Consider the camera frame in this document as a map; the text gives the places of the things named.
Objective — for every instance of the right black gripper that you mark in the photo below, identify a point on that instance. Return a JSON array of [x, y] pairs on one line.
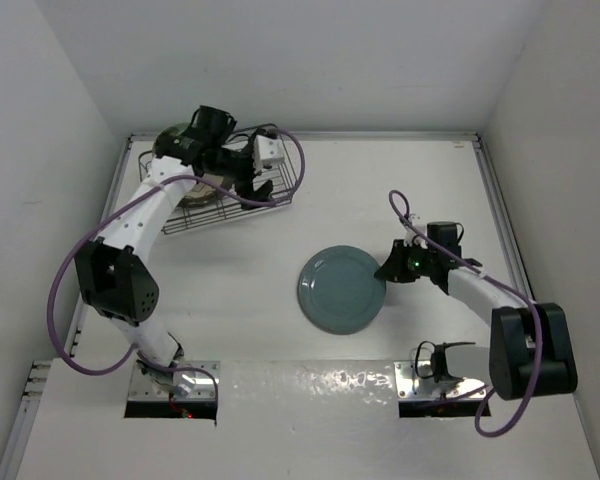
[[393, 268]]

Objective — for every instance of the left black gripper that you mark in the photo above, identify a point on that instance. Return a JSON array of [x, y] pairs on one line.
[[261, 194]]

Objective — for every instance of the brown rimmed cream plate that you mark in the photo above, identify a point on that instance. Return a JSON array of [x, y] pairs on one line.
[[202, 194]]

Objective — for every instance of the light blue ceramic plate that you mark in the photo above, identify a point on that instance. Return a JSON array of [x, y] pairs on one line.
[[337, 290]]

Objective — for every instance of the mint green flower plate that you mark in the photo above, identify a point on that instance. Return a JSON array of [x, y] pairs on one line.
[[167, 137]]

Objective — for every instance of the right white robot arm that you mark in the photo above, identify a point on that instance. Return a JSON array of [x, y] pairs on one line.
[[525, 337]]

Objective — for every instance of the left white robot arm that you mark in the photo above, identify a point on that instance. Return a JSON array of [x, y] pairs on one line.
[[111, 262]]

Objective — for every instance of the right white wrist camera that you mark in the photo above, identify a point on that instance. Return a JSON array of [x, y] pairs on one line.
[[414, 231]]

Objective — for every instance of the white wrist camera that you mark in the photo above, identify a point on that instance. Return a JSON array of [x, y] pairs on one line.
[[414, 231], [267, 152]]

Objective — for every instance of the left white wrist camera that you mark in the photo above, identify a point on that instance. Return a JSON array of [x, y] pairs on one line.
[[267, 152]]

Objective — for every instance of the wire dish rack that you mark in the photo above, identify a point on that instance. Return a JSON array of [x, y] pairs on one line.
[[283, 177]]

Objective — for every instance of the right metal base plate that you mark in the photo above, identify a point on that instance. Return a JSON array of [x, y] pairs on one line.
[[412, 386]]

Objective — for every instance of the metal base plate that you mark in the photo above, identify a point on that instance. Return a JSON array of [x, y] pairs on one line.
[[412, 386], [196, 383]]

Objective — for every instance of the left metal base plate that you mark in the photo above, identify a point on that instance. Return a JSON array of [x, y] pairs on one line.
[[196, 383]]

